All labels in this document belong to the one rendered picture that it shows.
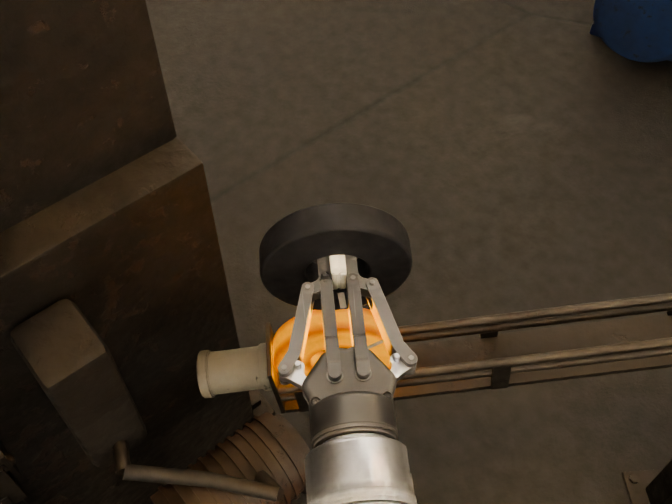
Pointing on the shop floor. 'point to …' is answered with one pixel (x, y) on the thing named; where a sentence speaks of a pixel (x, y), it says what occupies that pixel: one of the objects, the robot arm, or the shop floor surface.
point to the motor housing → (248, 464)
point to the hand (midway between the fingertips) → (336, 252)
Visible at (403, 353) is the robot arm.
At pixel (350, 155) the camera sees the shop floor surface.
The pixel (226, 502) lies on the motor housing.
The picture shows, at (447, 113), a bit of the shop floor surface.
